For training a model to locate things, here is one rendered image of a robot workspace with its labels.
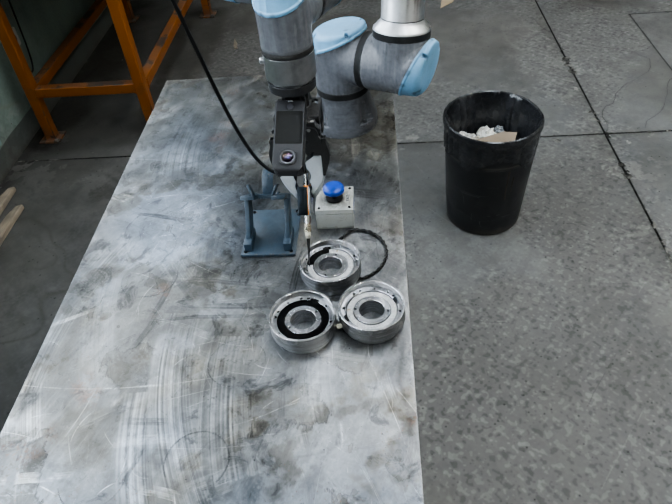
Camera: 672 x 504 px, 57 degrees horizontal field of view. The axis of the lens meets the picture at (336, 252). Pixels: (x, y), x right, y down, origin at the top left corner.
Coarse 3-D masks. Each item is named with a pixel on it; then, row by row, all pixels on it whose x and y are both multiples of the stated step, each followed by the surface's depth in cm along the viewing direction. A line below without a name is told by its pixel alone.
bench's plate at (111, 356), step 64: (192, 128) 146; (256, 128) 144; (384, 128) 140; (128, 192) 129; (192, 192) 128; (384, 192) 123; (128, 256) 115; (192, 256) 113; (64, 320) 104; (128, 320) 103; (192, 320) 102; (256, 320) 101; (64, 384) 94; (128, 384) 94; (192, 384) 93; (256, 384) 92; (320, 384) 91; (384, 384) 90; (0, 448) 87; (64, 448) 86; (128, 448) 86; (192, 448) 85; (256, 448) 84; (320, 448) 83; (384, 448) 83
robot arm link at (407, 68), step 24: (384, 0) 118; (408, 0) 116; (384, 24) 120; (408, 24) 118; (384, 48) 121; (408, 48) 119; (432, 48) 121; (360, 72) 126; (384, 72) 123; (408, 72) 121; (432, 72) 127
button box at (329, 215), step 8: (320, 192) 117; (344, 192) 116; (352, 192) 116; (320, 200) 115; (328, 200) 114; (336, 200) 114; (344, 200) 115; (352, 200) 115; (320, 208) 114; (328, 208) 113; (336, 208) 113; (344, 208) 113; (352, 208) 113; (320, 216) 114; (328, 216) 114; (336, 216) 114; (344, 216) 114; (352, 216) 114; (320, 224) 115; (328, 224) 115; (336, 224) 115; (344, 224) 115; (352, 224) 115
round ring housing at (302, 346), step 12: (288, 300) 100; (324, 300) 99; (276, 312) 98; (288, 312) 98; (300, 312) 98; (312, 312) 97; (276, 324) 96; (288, 324) 96; (276, 336) 94; (324, 336) 93; (288, 348) 94; (300, 348) 93; (312, 348) 93
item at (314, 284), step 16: (320, 240) 108; (336, 240) 108; (304, 256) 106; (320, 256) 107; (336, 256) 106; (352, 256) 106; (304, 272) 102; (320, 272) 104; (336, 272) 103; (352, 272) 101; (320, 288) 102; (336, 288) 101
